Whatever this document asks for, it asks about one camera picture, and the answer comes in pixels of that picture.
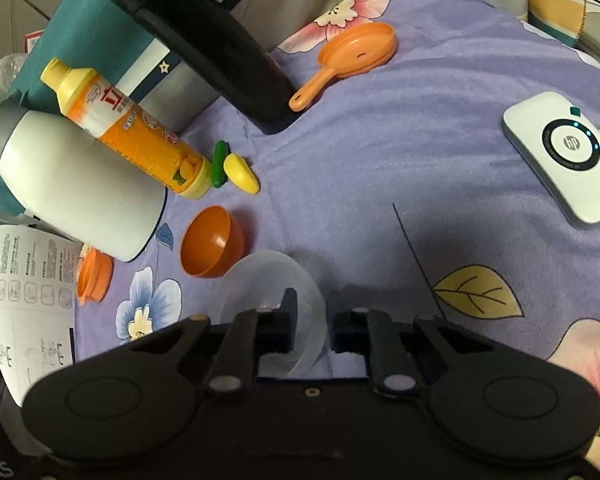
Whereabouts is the orange toy frying pan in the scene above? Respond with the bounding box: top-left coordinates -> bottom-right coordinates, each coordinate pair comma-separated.
288,22 -> 398,112

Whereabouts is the orange juice bottle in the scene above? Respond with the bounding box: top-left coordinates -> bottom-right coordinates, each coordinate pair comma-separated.
40,58 -> 211,200

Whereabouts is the orange toy pot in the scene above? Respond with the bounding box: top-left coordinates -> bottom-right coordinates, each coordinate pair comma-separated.
76,248 -> 114,306

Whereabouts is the green toy cucumber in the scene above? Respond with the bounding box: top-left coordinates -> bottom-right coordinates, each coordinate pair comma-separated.
211,140 -> 230,188

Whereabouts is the white thermos jug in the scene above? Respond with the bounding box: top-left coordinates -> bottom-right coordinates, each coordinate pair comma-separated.
0,98 -> 166,262

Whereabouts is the purple floral cloth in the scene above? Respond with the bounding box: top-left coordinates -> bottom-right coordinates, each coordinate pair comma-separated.
76,0 -> 600,467

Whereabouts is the white HP power bank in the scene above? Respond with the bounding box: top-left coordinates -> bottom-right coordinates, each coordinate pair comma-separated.
503,91 -> 600,230

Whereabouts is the white instruction sheet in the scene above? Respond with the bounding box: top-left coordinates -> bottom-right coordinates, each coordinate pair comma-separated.
0,226 -> 81,404

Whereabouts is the yellow toy banana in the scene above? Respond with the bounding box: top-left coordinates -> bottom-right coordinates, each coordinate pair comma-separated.
223,153 -> 260,195

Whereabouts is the orange toy bowl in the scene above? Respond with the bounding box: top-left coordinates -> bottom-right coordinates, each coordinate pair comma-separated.
180,205 -> 246,278

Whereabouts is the clear translucent toy bowl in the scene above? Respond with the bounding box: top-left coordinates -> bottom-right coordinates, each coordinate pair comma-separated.
209,250 -> 327,378

